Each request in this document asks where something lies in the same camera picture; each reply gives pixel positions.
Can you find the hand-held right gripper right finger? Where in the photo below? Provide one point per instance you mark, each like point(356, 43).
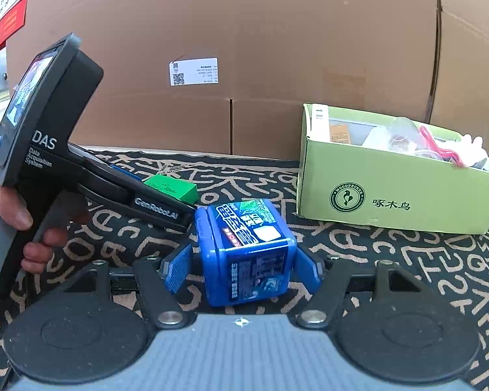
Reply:
point(309, 266)

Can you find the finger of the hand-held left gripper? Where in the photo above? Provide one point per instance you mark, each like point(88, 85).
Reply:
point(124, 172)

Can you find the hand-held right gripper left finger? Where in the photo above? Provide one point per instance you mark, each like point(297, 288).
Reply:
point(179, 266)

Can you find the small green box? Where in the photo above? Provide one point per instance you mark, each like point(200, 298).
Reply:
point(171, 187)

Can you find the blue plastic container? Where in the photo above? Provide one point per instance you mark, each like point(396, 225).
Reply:
point(244, 260)

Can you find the green cardboard shoe box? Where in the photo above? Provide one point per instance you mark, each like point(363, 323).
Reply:
point(391, 187)

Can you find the person's left hand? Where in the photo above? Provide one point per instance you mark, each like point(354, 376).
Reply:
point(8, 203)

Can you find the black patterned mat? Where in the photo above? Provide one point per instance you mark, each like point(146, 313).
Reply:
point(391, 260)

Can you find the white shipping label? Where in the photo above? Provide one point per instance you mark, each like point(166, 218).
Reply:
point(193, 72)

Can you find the white yellow box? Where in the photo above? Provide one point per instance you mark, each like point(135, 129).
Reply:
point(320, 122)

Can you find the clear plastic container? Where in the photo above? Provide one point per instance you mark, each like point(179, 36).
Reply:
point(401, 132)

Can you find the white glove with pink cuff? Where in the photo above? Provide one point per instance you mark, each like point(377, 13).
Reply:
point(470, 148)

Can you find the large brown cardboard box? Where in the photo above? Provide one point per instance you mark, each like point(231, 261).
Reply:
point(269, 28)

